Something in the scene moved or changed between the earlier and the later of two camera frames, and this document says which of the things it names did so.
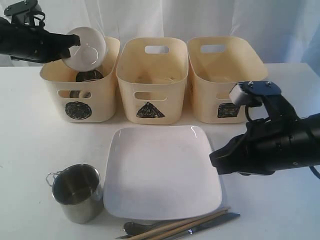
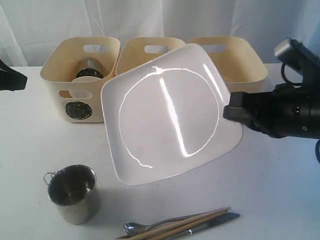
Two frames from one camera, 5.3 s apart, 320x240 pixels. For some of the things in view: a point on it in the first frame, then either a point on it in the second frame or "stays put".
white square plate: x=160 y=173 -> x=168 y=114
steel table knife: x=224 y=216 stays put
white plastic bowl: x=91 y=50 -> x=81 y=94
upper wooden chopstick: x=143 y=236 stays put
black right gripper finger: x=241 y=154 -> x=243 y=107
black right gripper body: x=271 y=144 -> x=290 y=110
